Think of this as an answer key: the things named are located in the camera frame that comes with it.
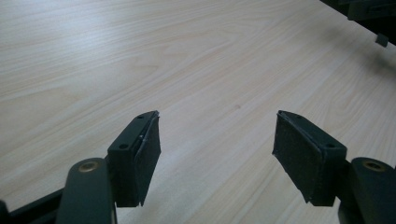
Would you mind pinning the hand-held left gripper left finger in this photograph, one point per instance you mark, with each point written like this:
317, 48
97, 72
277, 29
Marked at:
124, 168

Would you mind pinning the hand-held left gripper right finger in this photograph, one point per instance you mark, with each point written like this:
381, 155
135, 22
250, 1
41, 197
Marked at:
311, 161

